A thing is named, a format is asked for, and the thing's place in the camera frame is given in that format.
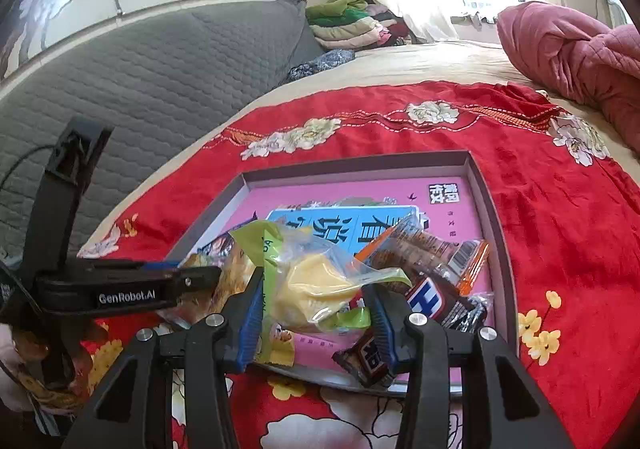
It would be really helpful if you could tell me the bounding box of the blue patterned cloth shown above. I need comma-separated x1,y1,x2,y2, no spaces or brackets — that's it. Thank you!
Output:
286,50,356,83

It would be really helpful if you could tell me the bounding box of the grey quilted headboard cover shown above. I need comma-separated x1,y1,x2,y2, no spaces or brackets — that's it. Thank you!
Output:
1,0,321,256

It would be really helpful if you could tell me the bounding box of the brown Snickers bar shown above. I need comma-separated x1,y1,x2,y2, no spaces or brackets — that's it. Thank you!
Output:
332,276,494,388

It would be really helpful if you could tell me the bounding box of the pink quilted blanket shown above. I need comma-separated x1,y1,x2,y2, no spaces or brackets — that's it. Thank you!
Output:
497,2,639,151

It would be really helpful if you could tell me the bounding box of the clear orange-edged biscuit packet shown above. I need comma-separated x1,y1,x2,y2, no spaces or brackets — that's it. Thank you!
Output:
355,216,489,296

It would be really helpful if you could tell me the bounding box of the grey box lid tray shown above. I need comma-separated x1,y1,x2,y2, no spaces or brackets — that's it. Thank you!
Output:
164,149,520,398

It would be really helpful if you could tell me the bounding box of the stack of folded clothes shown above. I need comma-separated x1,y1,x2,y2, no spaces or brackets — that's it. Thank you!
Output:
306,0,418,52

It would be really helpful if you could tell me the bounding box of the orange clear rice cracker packet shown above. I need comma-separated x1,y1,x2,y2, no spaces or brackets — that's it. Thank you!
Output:
157,243,256,329

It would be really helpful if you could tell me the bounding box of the green clear cake packet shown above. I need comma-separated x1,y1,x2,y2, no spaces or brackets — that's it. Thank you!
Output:
231,220,410,367

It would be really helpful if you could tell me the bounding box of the red floral cloth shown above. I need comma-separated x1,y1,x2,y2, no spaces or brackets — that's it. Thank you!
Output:
81,82,639,448

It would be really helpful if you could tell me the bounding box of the dark blue snack packet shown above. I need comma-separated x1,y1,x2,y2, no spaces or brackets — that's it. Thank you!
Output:
195,222,248,258

